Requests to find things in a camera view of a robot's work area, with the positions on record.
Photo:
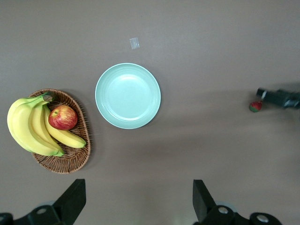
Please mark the red strawberry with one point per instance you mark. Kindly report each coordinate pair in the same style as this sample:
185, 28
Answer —
255, 107

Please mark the yellow banana bunch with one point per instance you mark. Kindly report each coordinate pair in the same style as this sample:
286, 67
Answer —
23, 126

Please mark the pale green round plate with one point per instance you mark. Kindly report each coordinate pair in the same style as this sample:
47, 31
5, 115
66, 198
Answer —
128, 96

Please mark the small clear tape piece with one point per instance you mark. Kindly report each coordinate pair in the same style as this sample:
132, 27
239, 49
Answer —
134, 43

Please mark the brown table cloth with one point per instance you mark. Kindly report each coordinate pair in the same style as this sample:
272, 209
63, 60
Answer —
211, 47

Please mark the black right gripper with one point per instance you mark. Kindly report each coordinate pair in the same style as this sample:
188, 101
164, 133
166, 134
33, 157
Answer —
293, 99

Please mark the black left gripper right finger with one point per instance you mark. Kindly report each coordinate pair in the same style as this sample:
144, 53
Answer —
206, 206

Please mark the brown wicker basket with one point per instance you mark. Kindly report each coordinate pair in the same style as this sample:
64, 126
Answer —
75, 154

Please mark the red apple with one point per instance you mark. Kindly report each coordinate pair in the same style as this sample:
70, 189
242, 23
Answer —
63, 117

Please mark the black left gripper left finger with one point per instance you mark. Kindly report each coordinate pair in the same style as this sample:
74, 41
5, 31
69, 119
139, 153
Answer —
63, 206

